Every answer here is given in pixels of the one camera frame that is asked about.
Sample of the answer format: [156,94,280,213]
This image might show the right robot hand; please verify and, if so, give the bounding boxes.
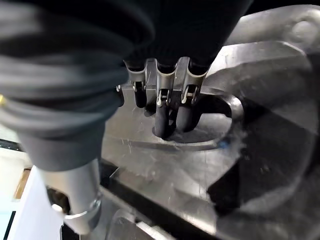
[0,0,254,235]

